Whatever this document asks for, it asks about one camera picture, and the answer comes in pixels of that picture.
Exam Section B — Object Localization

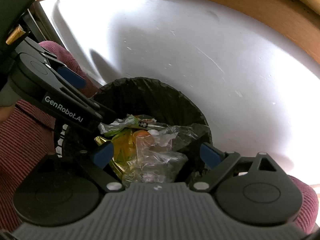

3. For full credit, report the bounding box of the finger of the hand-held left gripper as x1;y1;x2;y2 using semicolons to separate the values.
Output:
50;67;118;125
15;37;87;89

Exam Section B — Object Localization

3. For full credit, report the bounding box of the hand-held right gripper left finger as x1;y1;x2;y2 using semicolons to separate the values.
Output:
37;144;125;192

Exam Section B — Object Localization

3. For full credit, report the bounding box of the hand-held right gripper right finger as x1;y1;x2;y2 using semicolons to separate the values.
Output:
189;142;285;192

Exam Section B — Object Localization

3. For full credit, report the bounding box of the gold foil snack bag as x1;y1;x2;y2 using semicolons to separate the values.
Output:
94;129;140;180

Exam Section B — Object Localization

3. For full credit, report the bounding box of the green clear wrapper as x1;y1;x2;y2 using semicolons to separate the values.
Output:
98;114;157;137

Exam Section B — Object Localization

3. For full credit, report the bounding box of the small gold wrapper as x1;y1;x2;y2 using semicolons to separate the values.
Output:
5;24;26;46

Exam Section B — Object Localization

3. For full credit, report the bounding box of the orange snack packet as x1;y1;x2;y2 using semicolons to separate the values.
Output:
134;129;153;140

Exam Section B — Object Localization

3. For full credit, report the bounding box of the clear plastic bag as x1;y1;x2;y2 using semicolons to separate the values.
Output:
122;124;210;188

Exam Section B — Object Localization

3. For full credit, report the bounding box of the black lined trash bin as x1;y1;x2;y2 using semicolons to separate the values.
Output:
54;77;213;188

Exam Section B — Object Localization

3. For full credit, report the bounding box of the person's left leg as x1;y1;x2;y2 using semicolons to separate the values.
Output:
0;41;99;230

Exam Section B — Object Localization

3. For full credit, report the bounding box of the person's leg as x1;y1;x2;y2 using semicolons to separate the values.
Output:
0;41;99;230
287;175;320;234

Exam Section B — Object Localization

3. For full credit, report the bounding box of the person's right leg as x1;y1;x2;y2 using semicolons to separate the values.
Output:
287;175;320;234

